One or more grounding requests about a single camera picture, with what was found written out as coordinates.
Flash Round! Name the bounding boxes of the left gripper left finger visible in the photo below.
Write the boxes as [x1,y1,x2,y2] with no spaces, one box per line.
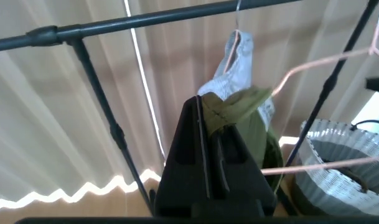
[154,95,213,218]

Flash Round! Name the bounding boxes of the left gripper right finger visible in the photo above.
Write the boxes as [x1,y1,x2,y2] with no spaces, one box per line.
[211,123,278,217]

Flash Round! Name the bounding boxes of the pink clothes hanger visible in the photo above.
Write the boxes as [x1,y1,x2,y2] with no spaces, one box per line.
[260,6,379,176]
[223,0,243,74]

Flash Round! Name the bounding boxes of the green garment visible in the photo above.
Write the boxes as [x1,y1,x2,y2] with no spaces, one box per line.
[201,86,285,194]

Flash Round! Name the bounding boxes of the pale grey shorts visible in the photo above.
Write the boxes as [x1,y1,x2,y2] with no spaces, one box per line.
[197,29,276,131]

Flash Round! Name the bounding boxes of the white laundry basket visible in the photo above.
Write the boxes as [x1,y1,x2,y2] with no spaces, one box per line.
[293,118,379,217]

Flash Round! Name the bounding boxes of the beige curtain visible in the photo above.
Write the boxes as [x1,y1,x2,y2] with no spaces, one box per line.
[0,0,379,215]

